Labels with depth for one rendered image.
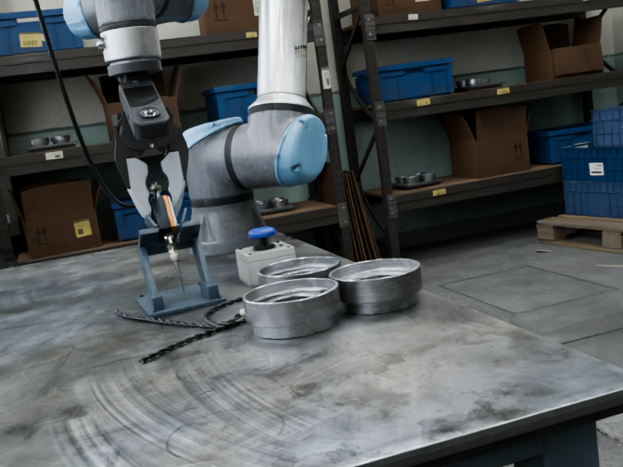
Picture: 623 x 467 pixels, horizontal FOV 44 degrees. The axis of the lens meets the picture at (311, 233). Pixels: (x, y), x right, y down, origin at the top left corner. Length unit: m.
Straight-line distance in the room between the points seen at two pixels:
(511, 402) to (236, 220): 0.86
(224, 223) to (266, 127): 0.19
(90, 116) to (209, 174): 3.51
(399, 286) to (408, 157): 4.51
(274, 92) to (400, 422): 0.85
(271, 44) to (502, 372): 0.85
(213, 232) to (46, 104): 3.54
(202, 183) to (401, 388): 0.81
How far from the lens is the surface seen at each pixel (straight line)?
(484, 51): 5.66
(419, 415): 0.59
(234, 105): 4.46
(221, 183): 1.37
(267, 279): 0.93
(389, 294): 0.84
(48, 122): 4.85
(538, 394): 0.61
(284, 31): 1.37
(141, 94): 1.03
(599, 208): 4.99
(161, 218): 1.04
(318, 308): 0.80
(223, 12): 4.49
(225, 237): 1.37
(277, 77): 1.34
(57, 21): 4.39
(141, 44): 1.05
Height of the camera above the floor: 1.03
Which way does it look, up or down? 9 degrees down
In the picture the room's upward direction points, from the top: 8 degrees counter-clockwise
